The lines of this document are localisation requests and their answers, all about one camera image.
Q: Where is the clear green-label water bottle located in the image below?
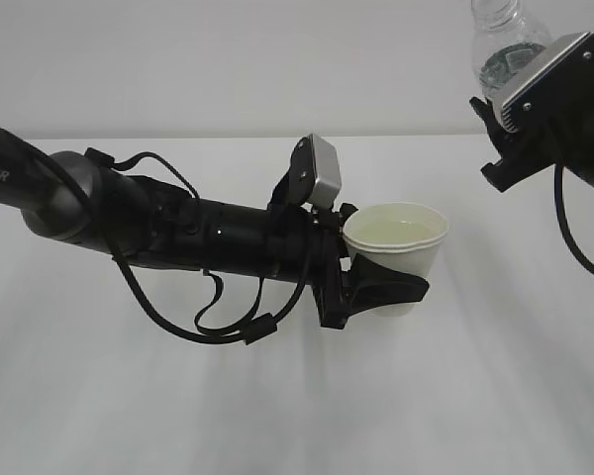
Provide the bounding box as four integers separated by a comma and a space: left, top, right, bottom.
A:
470, 0, 553, 101

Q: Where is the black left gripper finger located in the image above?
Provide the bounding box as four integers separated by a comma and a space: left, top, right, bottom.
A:
337, 203, 358, 237
344, 254, 430, 321

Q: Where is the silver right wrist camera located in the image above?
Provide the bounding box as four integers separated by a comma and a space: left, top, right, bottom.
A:
492, 30, 593, 135

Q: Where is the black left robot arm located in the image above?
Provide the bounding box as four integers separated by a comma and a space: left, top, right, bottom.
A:
0, 128, 429, 330

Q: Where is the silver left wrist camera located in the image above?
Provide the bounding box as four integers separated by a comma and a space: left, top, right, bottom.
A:
270, 134, 343, 210

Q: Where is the white paper cup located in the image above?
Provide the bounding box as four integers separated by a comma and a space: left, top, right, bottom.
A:
343, 201, 450, 319

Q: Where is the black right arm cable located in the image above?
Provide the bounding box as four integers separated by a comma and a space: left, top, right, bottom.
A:
553, 162, 594, 296

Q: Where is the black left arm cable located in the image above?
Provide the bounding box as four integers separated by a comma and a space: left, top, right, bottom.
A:
0, 118, 328, 346

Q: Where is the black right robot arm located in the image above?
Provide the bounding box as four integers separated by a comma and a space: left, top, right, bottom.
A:
469, 32, 594, 192

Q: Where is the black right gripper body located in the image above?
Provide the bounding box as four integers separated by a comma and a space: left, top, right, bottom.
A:
494, 91, 594, 188

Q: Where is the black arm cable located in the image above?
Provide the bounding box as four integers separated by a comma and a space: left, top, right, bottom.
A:
553, 162, 594, 296
0, 118, 328, 346

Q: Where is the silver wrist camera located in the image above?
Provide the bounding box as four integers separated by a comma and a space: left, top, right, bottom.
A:
270, 134, 343, 210
492, 30, 593, 135

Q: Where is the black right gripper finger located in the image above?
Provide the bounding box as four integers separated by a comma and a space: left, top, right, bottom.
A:
481, 153, 540, 192
469, 96, 519, 158

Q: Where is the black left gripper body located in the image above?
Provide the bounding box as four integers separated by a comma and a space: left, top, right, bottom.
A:
307, 207, 349, 330

